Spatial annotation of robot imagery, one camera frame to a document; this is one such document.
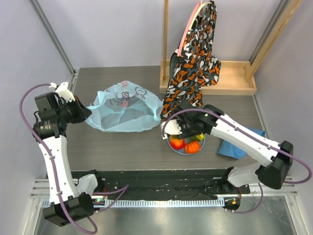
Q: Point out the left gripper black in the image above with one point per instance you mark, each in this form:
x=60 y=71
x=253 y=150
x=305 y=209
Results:
x=83 y=112

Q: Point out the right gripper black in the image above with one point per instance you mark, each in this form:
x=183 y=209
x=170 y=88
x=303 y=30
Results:
x=183 y=129

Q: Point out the yellow fake mango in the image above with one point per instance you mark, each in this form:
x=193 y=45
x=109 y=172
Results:
x=199 y=137

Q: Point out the orange fake pumpkin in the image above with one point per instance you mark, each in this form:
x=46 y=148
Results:
x=192 y=147

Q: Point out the red fake tomato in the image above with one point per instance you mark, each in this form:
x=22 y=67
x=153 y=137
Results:
x=176 y=143

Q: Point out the light blue plastic bag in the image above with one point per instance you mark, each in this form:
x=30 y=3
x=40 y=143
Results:
x=125 y=107

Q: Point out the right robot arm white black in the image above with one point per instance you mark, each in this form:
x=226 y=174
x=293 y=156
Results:
x=272 y=164

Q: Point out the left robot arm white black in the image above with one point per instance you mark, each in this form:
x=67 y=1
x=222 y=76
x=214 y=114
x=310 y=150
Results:
x=68 y=200

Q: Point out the camouflage patterned fabric bag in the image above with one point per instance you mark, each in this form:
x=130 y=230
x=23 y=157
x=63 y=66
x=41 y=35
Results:
x=196 y=67

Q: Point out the blue round plate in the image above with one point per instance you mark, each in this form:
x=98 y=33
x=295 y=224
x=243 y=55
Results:
x=187 y=140

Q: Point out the blue cloth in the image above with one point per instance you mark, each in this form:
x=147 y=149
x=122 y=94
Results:
x=234 y=149

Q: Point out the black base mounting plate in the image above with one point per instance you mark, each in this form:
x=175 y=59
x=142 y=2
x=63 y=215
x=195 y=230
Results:
x=170 y=184

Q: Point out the pink cream hanger hoop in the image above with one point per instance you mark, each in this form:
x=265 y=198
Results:
x=197 y=9

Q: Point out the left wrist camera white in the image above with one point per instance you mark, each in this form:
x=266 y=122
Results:
x=63 y=91

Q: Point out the wooden rack frame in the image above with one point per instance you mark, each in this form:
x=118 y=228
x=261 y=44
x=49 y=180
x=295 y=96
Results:
x=246 y=31

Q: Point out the white slotted cable duct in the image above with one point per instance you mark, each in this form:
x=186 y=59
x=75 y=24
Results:
x=168 y=204

